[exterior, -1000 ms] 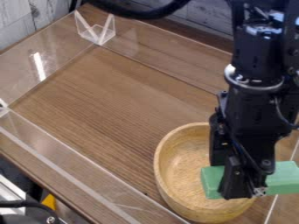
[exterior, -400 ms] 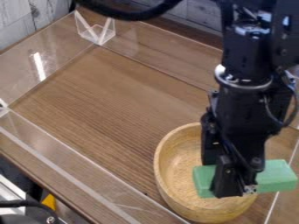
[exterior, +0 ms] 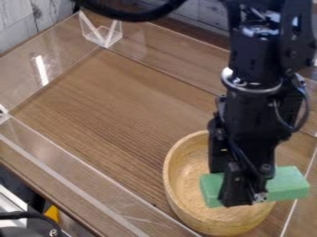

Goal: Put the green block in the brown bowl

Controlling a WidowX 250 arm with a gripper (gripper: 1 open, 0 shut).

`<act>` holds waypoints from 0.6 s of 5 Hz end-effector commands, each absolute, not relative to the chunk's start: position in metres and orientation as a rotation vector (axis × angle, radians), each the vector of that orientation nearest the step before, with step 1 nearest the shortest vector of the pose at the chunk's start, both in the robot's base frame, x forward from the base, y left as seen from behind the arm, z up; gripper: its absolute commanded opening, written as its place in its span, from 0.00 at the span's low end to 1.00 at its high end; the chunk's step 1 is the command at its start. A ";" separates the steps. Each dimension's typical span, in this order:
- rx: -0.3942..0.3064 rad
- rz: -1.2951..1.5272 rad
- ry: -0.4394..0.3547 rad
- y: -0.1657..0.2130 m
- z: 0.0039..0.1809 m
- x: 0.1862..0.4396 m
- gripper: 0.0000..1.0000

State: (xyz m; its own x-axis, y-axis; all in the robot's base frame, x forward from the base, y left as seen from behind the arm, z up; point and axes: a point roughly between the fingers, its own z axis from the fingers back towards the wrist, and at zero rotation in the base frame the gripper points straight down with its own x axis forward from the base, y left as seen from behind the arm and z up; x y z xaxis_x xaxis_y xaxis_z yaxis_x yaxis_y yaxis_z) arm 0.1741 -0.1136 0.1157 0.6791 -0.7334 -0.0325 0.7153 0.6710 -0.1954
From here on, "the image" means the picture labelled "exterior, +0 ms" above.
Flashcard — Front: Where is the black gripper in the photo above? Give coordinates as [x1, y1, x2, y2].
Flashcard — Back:
[208, 83, 309, 207]

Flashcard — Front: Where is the green rectangular block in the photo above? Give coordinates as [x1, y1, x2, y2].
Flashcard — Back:
[199, 166, 309, 208]

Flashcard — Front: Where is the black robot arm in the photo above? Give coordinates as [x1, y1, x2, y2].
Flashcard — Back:
[208, 0, 317, 207]

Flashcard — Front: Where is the brown wooden bowl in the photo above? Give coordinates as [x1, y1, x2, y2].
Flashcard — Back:
[162, 130, 275, 237]

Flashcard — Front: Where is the yellow warning sticker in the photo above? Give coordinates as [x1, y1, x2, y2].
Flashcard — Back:
[44, 206, 60, 223]

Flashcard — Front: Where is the clear acrylic enclosure wall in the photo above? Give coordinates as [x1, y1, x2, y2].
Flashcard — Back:
[0, 16, 227, 237]

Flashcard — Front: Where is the black cable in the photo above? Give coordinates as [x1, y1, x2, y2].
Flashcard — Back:
[0, 212, 63, 237]

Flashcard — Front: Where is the clear acrylic corner bracket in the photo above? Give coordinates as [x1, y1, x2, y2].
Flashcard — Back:
[77, 11, 123, 48]

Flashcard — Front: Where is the thick black hose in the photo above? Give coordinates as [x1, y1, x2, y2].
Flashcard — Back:
[69, 0, 187, 23]

